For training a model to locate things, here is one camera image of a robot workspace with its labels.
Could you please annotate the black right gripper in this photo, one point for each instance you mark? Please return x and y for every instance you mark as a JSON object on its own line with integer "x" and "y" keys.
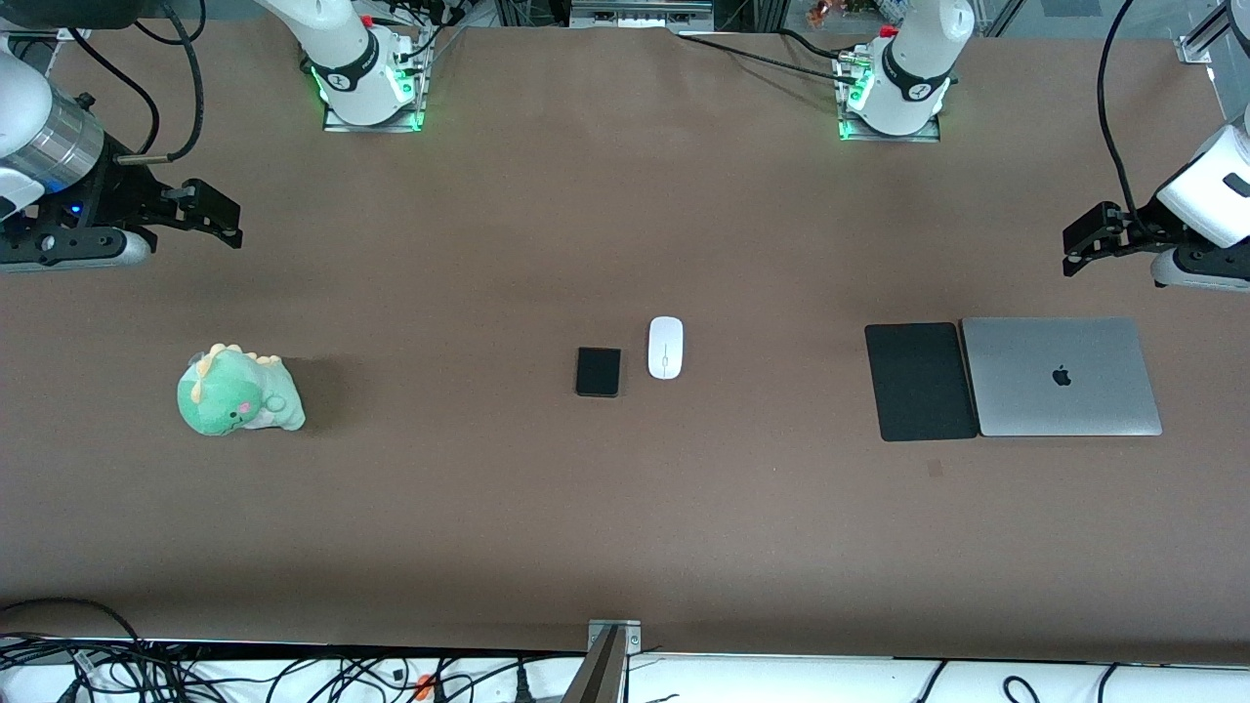
{"x": 115, "y": 191}

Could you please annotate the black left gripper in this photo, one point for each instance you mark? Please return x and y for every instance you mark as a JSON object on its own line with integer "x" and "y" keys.
{"x": 1133, "y": 230}

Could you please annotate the black phone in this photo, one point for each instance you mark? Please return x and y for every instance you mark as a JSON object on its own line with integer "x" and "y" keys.
{"x": 598, "y": 372}

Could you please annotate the white computer mouse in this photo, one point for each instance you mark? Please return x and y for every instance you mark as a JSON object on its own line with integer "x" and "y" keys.
{"x": 666, "y": 347}

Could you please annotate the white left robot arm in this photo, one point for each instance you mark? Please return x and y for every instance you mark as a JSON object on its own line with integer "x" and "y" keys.
{"x": 913, "y": 59}

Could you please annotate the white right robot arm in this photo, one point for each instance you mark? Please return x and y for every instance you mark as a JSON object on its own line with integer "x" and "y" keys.
{"x": 347, "y": 49}

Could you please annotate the black mouse pad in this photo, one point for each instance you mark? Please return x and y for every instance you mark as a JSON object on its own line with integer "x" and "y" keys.
{"x": 920, "y": 382}

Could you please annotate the grey closed laptop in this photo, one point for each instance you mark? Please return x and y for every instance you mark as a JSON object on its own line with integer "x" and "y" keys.
{"x": 1060, "y": 377}

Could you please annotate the green dinosaur plush toy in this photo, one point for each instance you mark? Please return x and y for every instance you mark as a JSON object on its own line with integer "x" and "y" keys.
{"x": 234, "y": 392}

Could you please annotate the aluminium corner profile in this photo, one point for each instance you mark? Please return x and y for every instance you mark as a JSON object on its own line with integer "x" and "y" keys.
{"x": 1203, "y": 34}

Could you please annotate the aluminium profile bar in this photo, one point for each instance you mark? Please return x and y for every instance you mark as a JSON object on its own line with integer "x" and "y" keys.
{"x": 596, "y": 674}

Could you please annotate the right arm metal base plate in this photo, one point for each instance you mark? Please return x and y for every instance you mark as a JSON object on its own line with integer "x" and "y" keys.
{"x": 373, "y": 125}

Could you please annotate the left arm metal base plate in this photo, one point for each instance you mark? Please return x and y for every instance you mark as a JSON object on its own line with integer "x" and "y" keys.
{"x": 889, "y": 135}

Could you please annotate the aluminium frame rail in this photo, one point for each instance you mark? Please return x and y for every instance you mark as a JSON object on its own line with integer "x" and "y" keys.
{"x": 641, "y": 12}

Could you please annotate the metal table edge bracket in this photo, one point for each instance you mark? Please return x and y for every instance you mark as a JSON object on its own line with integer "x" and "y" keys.
{"x": 614, "y": 635}

